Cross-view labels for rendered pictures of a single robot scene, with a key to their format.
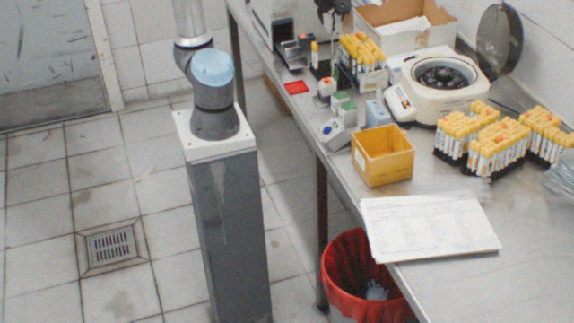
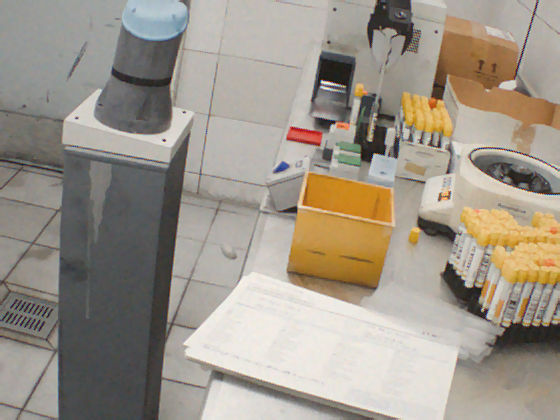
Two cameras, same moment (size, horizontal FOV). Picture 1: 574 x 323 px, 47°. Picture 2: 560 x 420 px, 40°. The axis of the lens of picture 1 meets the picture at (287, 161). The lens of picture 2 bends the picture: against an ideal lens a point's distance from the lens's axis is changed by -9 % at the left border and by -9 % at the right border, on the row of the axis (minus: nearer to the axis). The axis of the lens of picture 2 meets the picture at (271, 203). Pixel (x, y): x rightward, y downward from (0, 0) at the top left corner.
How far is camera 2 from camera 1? 0.88 m
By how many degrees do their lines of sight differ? 21
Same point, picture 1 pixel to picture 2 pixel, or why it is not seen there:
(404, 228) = (284, 334)
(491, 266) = not seen: outside the picture
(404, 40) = (493, 128)
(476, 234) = (410, 393)
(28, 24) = (93, 42)
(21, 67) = (66, 90)
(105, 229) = (35, 295)
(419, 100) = (460, 187)
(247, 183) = (140, 225)
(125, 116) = not seen: hidden behind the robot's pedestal
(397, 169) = (351, 253)
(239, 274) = (98, 382)
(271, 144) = not seen: hidden behind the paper
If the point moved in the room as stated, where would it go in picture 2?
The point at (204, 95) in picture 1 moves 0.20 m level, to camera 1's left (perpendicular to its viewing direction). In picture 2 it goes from (123, 48) to (38, 30)
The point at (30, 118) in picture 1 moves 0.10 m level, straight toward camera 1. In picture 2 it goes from (51, 157) to (47, 166)
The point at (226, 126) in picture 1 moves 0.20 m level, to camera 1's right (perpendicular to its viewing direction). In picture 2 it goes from (136, 110) to (239, 139)
